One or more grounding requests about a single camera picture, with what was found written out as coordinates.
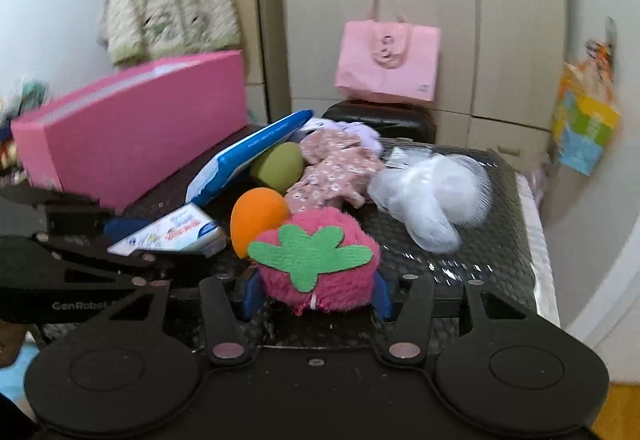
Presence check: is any colourful clutter pile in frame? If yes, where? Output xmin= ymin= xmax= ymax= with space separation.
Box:
xmin=0 ymin=78 xmax=51 ymax=186

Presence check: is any orange foam ball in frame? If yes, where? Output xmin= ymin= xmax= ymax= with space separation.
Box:
xmin=230 ymin=187 xmax=291 ymax=258

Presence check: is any large blue tissue pack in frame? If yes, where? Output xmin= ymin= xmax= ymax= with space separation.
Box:
xmin=185 ymin=109 xmax=314 ymax=206

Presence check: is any white plush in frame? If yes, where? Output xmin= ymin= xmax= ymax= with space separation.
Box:
xmin=367 ymin=153 xmax=493 ymax=253

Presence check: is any pink strawberry plush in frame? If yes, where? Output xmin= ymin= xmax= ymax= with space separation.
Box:
xmin=247 ymin=207 xmax=382 ymax=317

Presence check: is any green foam ball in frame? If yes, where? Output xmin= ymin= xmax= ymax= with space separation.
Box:
xmin=249 ymin=141 xmax=304 ymax=193

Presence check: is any colourful gift bag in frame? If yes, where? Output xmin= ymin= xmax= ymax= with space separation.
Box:
xmin=550 ymin=18 xmax=623 ymax=177

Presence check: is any pink storage box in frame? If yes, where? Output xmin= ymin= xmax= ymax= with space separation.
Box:
xmin=10 ymin=49 xmax=249 ymax=211

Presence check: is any pink tote bag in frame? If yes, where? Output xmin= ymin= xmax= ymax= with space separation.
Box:
xmin=334 ymin=0 xmax=442 ymax=102

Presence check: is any small white tissue pack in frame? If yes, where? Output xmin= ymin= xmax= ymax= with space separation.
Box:
xmin=106 ymin=201 xmax=228 ymax=257

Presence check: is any purple plush toy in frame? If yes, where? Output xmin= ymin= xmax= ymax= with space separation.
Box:
xmin=305 ymin=117 xmax=383 ymax=153

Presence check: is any pink floral cloth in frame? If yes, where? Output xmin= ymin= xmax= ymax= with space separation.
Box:
xmin=285 ymin=127 xmax=386 ymax=211

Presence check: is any dark woven table cover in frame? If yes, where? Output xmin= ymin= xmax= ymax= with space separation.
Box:
xmin=45 ymin=140 xmax=538 ymax=351

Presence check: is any black suitcase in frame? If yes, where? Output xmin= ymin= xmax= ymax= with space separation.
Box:
xmin=322 ymin=100 xmax=436 ymax=143

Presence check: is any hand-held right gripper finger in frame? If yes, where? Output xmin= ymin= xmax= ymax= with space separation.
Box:
xmin=107 ymin=270 xmax=263 ymax=368

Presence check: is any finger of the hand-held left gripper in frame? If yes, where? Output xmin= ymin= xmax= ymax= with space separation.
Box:
xmin=0 ymin=184 xmax=147 ymax=243
xmin=32 ymin=229 xmax=173 ymax=288

